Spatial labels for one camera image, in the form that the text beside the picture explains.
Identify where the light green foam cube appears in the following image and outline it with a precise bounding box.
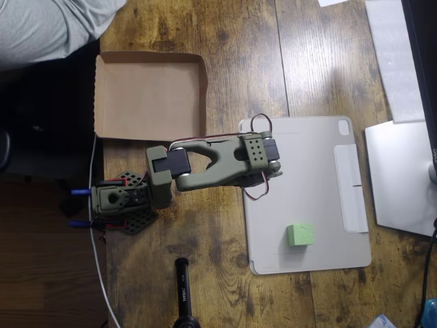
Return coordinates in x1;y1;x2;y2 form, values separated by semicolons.
285;223;315;247

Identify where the shallow cardboard box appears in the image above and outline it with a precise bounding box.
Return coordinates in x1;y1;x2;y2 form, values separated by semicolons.
94;51;208;143

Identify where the beige tablet folio case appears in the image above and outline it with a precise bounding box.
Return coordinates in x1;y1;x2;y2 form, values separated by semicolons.
238;115;373;275

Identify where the silver monitor stand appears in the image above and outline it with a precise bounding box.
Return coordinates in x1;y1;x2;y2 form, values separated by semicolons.
363;120;437;238

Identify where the white foam sheet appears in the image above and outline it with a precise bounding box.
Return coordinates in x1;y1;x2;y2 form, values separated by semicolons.
365;0;426;124

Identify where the blue white paper package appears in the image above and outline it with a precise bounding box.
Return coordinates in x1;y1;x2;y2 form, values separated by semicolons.
368;314;397;328

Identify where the black computer monitor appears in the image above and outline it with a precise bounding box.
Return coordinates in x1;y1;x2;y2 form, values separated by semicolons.
400;0;437;165

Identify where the teal blue round object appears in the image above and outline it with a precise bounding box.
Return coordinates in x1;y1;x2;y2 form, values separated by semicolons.
421;297;437;328

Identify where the person in grey clothing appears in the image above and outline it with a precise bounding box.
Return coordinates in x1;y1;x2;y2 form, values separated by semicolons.
0;0;128;72

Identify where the red black servo cable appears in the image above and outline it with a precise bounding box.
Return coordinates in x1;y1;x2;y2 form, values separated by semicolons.
242;170;271;203
169;113;274;145

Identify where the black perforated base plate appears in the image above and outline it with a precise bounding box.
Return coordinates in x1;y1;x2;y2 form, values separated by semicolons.
102;169;160;237

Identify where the black cylindrical tool handle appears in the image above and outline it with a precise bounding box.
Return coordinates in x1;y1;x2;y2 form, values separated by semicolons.
171;257;203;328

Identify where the black power cable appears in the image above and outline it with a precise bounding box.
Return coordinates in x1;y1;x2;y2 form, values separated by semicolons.
417;218;437;328

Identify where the blue handled table clamp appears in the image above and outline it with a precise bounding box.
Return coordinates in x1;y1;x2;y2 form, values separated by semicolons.
70;179;124;197
68;219;128;231

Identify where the thin white cable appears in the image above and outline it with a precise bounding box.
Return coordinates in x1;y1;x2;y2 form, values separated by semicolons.
87;135;122;328

